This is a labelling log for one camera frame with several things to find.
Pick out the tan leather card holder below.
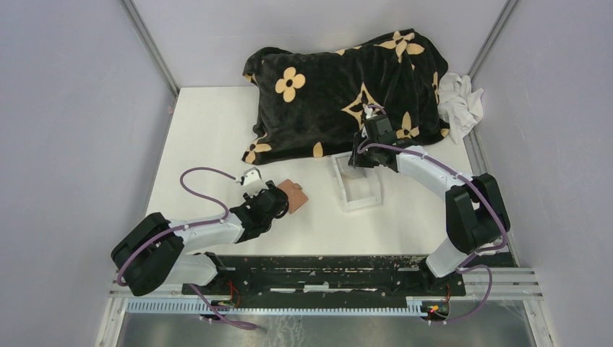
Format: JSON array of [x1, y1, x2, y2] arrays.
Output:
[[277, 179, 309, 214]]

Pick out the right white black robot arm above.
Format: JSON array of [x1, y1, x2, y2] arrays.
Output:
[[349, 114, 510, 295]]

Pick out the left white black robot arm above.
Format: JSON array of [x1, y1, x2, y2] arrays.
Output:
[[111, 184, 290, 296]]

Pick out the stack of credit cards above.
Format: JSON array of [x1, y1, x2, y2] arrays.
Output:
[[335, 156, 366, 179]]

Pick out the white plastic card tray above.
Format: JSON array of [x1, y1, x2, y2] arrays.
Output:
[[331, 153, 382, 212]]

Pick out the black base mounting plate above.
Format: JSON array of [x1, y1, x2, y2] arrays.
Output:
[[199, 255, 466, 309]]

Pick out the black floral plush blanket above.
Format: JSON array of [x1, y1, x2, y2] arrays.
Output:
[[242, 29, 450, 166]]

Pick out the white crumpled cloth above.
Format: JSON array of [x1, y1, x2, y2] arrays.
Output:
[[438, 72, 484, 145]]

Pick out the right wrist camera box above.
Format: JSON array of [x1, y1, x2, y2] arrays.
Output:
[[363, 104, 386, 120]]

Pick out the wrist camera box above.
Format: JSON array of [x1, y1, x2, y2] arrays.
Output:
[[241, 167, 264, 189], [363, 104, 386, 120]]

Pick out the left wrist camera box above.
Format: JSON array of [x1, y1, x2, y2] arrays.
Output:
[[241, 167, 264, 189]]

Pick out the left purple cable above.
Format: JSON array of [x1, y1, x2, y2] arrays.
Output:
[[116, 167, 241, 287]]

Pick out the purple cable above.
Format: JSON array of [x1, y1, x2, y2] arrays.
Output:
[[116, 167, 241, 287], [356, 103, 510, 254]]

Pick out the light blue slotted rail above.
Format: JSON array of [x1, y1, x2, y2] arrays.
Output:
[[125, 299, 424, 317]]

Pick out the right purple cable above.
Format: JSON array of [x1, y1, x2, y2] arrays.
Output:
[[356, 103, 510, 254]]

